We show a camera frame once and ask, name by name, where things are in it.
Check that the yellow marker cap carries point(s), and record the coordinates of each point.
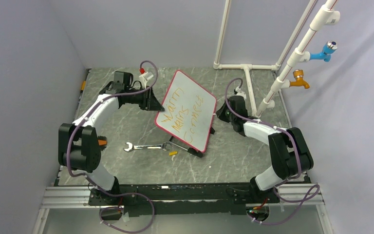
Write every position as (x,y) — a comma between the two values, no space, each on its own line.
(173,153)

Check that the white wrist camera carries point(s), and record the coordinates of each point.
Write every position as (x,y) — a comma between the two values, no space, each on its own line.
(239,92)
(144,77)

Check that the blue tap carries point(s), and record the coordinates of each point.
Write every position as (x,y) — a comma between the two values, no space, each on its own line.
(329,48)

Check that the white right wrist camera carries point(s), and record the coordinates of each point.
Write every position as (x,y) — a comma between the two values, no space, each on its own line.
(239,92)

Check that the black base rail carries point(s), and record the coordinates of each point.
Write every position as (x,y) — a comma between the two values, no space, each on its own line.
(198,198)

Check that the orange tap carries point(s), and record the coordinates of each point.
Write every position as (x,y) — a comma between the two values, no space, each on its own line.
(298,75)

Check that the white pvc pipe frame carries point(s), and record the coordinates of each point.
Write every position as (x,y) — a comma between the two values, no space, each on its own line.
(288,60)

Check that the wire whiteboard stand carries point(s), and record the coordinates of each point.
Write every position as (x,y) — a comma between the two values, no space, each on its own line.
(170,141)

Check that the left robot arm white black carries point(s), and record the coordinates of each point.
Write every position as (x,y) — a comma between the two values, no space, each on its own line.
(78,144)

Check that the black orange eraser block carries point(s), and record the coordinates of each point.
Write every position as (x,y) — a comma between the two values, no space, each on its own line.
(102,141)

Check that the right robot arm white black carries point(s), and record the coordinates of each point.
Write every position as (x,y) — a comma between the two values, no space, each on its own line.
(289,153)

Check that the silver combination wrench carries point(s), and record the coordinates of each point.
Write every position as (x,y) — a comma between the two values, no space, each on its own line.
(130,147)

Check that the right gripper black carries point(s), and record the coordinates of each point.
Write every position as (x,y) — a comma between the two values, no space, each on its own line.
(220,113)

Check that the whiteboard with red rim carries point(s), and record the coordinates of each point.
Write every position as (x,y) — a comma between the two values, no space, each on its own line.
(188,114)

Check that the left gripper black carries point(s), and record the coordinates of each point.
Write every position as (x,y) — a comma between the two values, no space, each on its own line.
(150,102)

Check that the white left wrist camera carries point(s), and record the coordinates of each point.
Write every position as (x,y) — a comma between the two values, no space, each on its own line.
(144,77)

